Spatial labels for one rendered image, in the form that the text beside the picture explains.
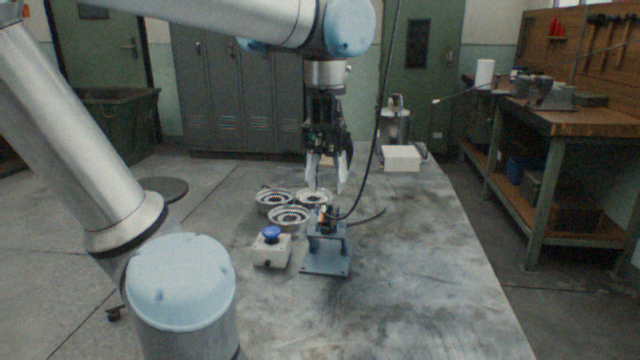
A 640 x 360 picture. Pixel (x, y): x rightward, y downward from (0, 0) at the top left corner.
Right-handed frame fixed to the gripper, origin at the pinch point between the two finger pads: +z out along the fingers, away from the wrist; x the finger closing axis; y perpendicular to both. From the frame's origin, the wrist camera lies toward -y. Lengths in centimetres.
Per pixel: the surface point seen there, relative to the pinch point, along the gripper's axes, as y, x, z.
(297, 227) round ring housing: -9.9, -8.7, 15.3
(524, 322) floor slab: -87, 80, 98
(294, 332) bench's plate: 20.8, -2.1, 18.3
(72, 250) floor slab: -106, -174, 98
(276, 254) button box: 3.4, -10.1, 14.7
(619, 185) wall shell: -157, 142, 53
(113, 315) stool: -55, -108, 94
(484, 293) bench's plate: 4.7, 31.6, 18.2
